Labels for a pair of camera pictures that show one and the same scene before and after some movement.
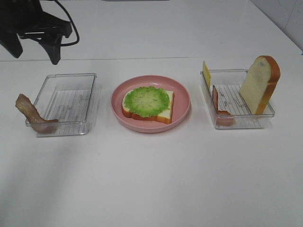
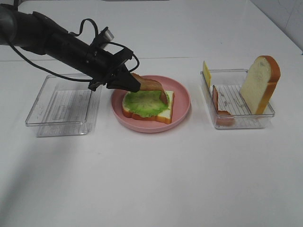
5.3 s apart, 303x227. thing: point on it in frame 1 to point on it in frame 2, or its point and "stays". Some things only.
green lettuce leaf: x=148 y=101 stays
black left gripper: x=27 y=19 to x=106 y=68
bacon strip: x=24 y=104 to x=149 y=84
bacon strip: x=224 y=117 stays
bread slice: x=165 y=116 stays
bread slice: x=259 y=82 stays
